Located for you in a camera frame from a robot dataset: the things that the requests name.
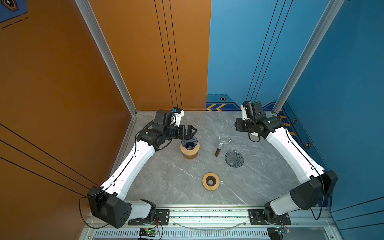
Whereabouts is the right green circuit board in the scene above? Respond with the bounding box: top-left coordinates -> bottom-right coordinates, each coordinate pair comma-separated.
267,227 -> 291,240

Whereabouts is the green circuit board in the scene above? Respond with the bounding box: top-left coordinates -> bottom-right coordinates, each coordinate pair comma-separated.
267,227 -> 291,240
139,228 -> 159,239

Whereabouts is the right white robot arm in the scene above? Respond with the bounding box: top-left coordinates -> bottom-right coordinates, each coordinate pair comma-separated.
235,101 -> 338,225

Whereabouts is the front aluminium rail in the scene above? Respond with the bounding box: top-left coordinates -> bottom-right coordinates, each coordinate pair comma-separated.
80,205 -> 343,240

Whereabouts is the right aluminium corner post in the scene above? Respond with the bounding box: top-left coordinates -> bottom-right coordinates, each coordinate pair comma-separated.
272,0 -> 345,117

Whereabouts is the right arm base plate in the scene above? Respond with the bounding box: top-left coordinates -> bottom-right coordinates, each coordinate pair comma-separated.
248,209 -> 292,226

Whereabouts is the blue ribbed plastic dripper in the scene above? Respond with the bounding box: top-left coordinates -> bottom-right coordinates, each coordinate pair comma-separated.
181,137 -> 198,151

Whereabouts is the orange glass carafe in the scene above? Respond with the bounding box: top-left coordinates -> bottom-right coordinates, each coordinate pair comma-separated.
183,152 -> 198,160

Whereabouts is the left green circuit board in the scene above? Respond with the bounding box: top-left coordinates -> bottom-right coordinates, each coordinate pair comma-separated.
139,228 -> 159,239

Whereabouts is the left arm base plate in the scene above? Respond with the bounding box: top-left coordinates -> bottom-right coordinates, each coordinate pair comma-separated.
128,209 -> 170,226

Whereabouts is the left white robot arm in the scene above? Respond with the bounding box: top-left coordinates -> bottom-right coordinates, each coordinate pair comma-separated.
86,107 -> 197,229

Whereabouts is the left aluminium corner post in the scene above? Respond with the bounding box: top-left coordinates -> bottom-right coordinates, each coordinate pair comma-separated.
75,0 -> 137,117

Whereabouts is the wooden dripper holder ring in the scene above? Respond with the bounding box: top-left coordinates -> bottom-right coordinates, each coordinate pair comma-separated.
180,140 -> 201,157

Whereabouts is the grey ribbed glass dripper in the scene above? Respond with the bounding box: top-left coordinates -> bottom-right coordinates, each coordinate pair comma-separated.
225,151 -> 244,168

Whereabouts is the aluminium corner post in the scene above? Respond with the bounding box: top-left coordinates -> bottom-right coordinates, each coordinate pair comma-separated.
272,0 -> 345,117
75,0 -> 137,117

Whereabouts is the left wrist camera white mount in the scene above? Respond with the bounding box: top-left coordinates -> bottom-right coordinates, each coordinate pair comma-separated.
171,107 -> 185,127

